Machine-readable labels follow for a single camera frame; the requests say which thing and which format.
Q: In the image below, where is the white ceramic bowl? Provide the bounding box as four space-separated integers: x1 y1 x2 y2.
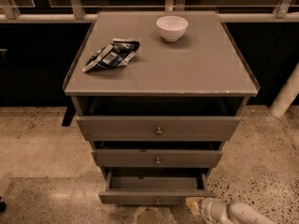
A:
156 16 189 42

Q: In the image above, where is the grey top drawer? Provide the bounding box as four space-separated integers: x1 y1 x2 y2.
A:
77 116 240 142

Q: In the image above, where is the grey wooden drawer cabinet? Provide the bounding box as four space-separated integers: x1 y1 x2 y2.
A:
62 10 261 179

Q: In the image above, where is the crumpled dark snack bag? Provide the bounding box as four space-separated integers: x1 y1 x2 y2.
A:
82 38 140 73

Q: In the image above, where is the grey bottom drawer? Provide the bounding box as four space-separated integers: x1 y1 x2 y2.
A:
99 167 215 206

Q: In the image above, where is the white cylindrical post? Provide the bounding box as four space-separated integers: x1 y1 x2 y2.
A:
269 63 299 118

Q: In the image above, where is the grey middle drawer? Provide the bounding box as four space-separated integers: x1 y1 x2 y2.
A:
92 149 222 168

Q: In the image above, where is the metal window railing frame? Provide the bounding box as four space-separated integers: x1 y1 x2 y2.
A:
0 0 299 22

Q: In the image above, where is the grey drawer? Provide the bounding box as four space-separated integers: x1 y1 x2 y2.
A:
92 149 222 168
77 116 240 142
99 167 215 206

